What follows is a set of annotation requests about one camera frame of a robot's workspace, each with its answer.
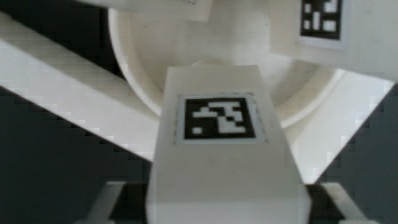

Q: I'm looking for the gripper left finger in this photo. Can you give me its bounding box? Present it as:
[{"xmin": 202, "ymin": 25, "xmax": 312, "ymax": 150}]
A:
[{"xmin": 72, "ymin": 181, "xmax": 124, "ymax": 224}]

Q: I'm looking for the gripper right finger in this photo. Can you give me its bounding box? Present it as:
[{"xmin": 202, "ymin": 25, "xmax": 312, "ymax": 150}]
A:
[{"xmin": 321, "ymin": 182, "xmax": 380, "ymax": 224}]

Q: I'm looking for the white round stool seat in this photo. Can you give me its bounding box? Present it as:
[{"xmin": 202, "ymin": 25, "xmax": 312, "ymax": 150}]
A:
[{"xmin": 108, "ymin": 0, "xmax": 343, "ymax": 127}]

